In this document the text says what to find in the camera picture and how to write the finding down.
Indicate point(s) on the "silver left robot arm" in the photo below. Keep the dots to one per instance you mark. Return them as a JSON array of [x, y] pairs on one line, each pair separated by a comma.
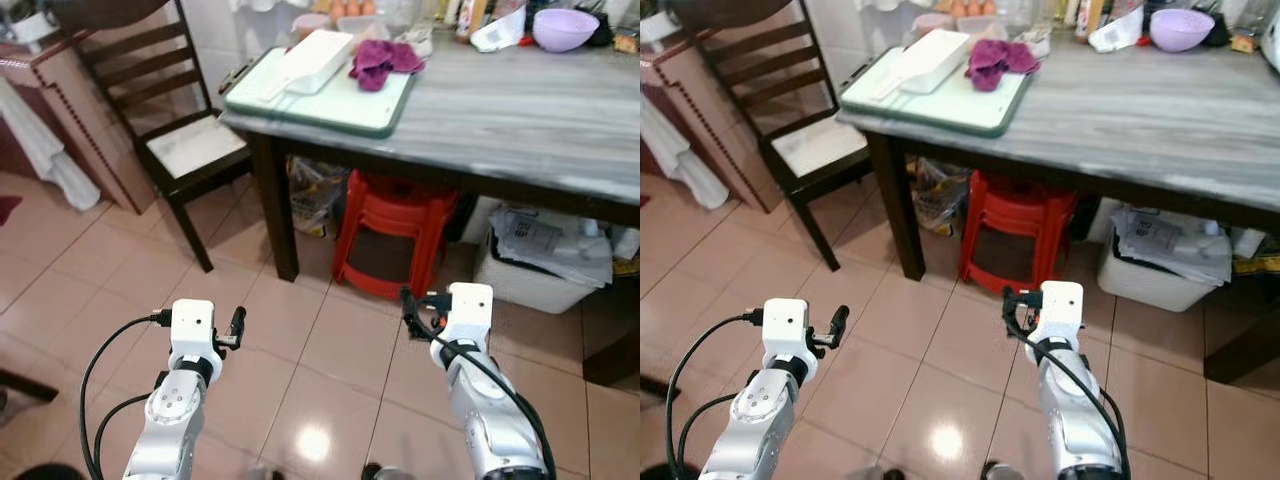
[[745, 420], [165, 420]]

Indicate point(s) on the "stack of newspapers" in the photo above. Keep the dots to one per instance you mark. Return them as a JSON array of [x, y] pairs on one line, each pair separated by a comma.
[[1170, 240], [550, 240]]

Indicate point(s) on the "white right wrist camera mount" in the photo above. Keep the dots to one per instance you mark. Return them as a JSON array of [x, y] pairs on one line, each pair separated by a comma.
[[1063, 310], [470, 310]]

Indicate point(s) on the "white kettle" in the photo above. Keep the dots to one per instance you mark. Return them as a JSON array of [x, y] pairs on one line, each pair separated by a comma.
[[1271, 45]]

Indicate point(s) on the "brown wooden cabinet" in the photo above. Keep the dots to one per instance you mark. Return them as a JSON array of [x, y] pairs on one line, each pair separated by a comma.
[[90, 120], [715, 120]]

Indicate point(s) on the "white rectangular box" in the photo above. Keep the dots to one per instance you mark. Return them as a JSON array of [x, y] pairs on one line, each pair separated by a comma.
[[935, 60], [320, 60]]

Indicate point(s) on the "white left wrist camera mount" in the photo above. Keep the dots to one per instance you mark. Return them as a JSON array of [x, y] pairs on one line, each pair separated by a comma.
[[785, 325], [192, 325]]

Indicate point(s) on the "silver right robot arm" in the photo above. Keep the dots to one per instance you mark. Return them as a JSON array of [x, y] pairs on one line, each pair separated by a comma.
[[1075, 425], [490, 420]]

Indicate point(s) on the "white plastic bin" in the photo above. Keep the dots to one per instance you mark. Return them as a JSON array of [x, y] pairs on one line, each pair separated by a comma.
[[1150, 285], [530, 285]]

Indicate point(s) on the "dark wooden chair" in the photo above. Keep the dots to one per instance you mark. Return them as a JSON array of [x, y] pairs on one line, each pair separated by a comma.
[[195, 150], [820, 150]]

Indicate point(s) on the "marble top dining table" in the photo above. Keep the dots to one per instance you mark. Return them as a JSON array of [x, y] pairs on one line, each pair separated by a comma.
[[1150, 120], [520, 120]]

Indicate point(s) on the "pink bowl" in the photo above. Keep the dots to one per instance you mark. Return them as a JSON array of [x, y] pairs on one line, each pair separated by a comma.
[[930, 24], [310, 24]]

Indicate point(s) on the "red plastic stool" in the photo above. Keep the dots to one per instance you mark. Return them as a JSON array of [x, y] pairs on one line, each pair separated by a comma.
[[395, 205], [1020, 205]]

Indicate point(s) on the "white tray with green rim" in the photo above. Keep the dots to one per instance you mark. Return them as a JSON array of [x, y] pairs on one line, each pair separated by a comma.
[[940, 110], [330, 110]]

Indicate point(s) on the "crumpled plastic bag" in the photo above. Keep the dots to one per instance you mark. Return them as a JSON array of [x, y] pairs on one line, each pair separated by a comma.
[[938, 195], [315, 195]]

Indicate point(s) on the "lilac plastic bowl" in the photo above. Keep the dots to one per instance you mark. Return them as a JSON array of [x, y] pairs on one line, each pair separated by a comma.
[[1182, 30], [565, 30]]

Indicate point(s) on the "purple cloth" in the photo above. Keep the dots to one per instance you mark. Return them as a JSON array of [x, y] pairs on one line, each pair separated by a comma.
[[380, 62], [995, 62]]

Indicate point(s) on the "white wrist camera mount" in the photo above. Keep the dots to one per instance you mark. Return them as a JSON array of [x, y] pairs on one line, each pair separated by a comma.
[[470, 310], [785, 325], [1063, 310], [192, 325]]

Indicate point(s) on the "dark wooden furniture leg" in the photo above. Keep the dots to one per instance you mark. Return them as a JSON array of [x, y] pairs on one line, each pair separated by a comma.
[[1245, 345], [612, 340]]

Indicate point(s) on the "white hanging towel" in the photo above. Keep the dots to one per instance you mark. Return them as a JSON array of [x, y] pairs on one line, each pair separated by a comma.
[[45, 150], [680, 150]]

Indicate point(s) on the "white paper bag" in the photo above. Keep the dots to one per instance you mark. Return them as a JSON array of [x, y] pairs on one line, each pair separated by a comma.
[[498, 32], [1115, 32]]

